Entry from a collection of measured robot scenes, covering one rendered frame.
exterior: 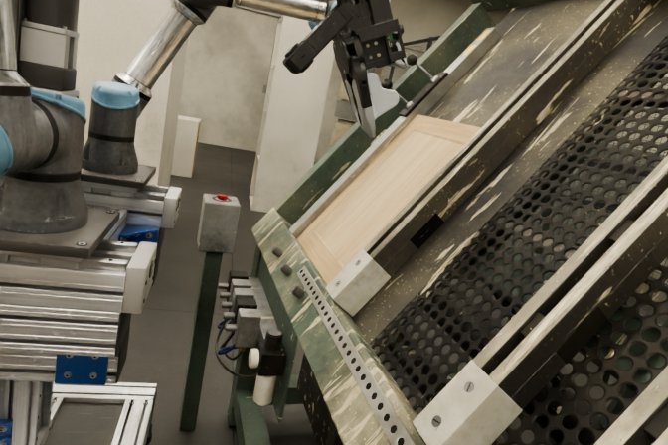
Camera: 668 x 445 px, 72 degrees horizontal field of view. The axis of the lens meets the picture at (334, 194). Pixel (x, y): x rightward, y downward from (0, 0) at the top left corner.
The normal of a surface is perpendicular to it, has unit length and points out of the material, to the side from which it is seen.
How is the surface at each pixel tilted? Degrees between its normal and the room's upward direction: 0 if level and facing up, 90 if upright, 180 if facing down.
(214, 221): 90
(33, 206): 73
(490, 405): 90
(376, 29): 90
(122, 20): 90
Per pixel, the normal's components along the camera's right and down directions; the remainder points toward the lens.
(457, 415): -0.65, -0.65
